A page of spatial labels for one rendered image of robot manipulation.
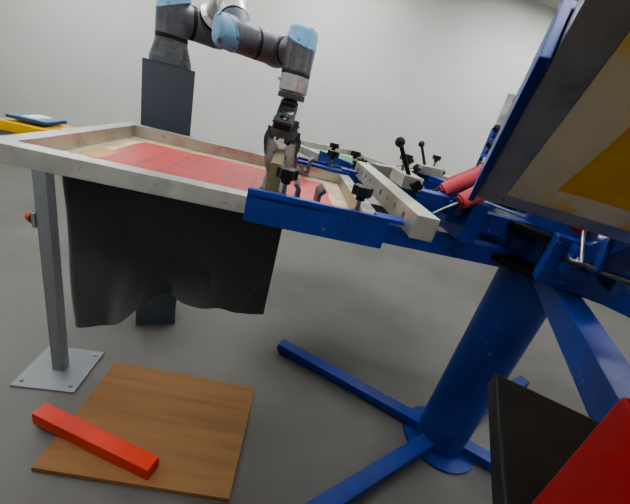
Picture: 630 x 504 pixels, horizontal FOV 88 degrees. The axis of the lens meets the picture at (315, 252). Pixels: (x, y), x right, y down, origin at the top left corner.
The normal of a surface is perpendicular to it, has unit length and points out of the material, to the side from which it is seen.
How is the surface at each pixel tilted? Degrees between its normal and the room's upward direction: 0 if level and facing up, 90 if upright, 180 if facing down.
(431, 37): 90
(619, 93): 148
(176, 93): 90
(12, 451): 0
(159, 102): 90
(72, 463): 0
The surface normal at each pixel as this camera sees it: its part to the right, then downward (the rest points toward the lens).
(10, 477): 0.24, -0.89
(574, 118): -0.43, 0.89
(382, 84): 0.06, 0.41
